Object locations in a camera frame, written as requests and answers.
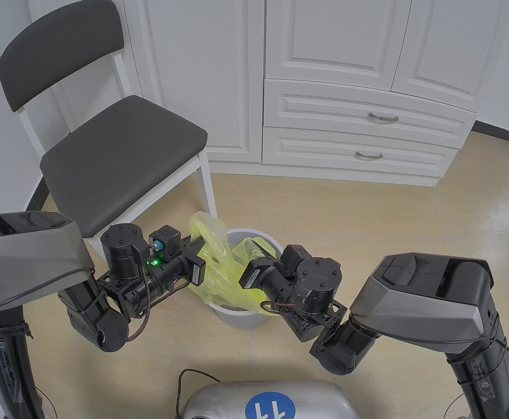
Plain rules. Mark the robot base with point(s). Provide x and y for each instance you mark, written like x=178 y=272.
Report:
x=315 y=399

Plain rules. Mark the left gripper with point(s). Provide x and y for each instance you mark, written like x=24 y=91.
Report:
x=173 y=273

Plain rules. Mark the white chair grey cushions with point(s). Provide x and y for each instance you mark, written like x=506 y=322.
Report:
x=119 y=159

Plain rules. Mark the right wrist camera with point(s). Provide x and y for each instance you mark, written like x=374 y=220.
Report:
x=293 y=255

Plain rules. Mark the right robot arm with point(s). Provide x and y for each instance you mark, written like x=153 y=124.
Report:
x=420 y=295

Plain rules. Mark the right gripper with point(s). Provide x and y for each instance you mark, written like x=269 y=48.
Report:
x=272 y=282

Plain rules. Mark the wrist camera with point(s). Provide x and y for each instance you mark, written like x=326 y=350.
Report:
x=293 y=255
x=167 y=238

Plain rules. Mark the white wardrobe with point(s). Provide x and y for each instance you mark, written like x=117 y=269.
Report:
x=346 y=24

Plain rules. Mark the yellow plastic bag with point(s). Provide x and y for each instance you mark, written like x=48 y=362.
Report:
x=219 y=277

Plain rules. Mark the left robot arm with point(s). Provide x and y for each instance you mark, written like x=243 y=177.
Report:
x=27 y=255

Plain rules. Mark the white trash bin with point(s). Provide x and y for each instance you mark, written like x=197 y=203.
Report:
x=241 y=319

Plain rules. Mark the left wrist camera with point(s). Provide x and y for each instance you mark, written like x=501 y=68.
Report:
x=167 y=238

